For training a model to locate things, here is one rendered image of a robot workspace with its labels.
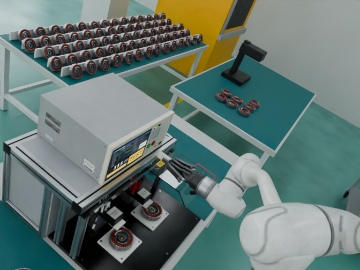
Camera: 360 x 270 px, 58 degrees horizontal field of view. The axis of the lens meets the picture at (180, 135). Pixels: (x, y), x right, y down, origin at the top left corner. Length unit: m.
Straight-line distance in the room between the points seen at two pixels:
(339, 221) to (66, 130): 1.00
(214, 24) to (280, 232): 4.20
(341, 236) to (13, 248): 1.25
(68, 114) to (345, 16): 5.41
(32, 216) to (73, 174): 0.33
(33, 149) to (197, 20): 3.81
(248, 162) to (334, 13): 5.03
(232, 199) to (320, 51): 5.16
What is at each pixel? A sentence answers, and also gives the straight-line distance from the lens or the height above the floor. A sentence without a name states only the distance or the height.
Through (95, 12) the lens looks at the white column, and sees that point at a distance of 5.38.
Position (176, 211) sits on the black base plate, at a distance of 1.84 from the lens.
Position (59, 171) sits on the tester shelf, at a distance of 1.38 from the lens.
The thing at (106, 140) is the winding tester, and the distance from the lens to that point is 1.24.
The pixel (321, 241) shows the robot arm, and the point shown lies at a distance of 0.86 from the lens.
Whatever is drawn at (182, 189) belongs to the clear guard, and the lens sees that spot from 1.53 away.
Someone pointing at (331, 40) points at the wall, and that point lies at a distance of 6.28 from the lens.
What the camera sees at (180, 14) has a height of 0.78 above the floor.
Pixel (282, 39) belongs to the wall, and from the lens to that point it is 6.43.
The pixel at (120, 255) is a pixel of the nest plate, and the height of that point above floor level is 0.78.
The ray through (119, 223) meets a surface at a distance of 1.55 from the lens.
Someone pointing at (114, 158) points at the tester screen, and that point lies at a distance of 1.28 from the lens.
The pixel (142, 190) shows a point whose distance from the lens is 1.72.
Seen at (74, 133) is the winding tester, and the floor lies 1.26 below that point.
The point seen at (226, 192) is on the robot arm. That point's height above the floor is 1.24.
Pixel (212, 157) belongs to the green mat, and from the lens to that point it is 2.35.
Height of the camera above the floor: 2.10
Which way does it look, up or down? 34 degrees down
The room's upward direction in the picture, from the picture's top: 23 degrees clockwise
